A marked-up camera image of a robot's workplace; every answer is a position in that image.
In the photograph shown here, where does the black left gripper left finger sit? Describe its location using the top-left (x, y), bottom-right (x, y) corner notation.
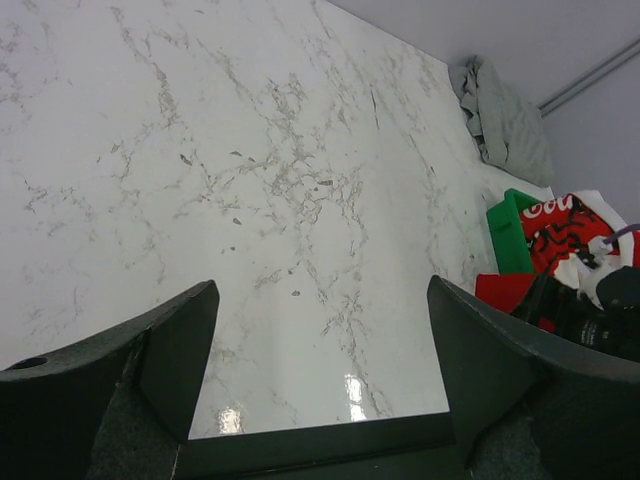
top-left (1, 280), bottom-right (220, 479)

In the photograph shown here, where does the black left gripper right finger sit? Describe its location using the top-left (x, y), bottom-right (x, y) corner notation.
top-left (427, 276), bottom-right (639, 479)

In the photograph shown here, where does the white red printed t shirt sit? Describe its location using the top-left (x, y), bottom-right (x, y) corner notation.
top-left (520, 190), bottom-right (639, 298)

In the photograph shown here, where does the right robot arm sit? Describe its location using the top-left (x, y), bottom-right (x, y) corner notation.
top-left (511, 267), bottom-right (639, 362)

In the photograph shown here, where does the green plastic bin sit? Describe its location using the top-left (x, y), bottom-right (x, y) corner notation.
top-left (486, 188), bottom-right (540, 274)

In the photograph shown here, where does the folded grey t shirt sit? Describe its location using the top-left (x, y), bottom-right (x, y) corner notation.
top-left (448, 56), bottom-right (554, 188)

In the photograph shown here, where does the aluminium frame post right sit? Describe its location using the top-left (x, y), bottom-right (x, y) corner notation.
top-left (538, 37), bottom-right (640, 117)

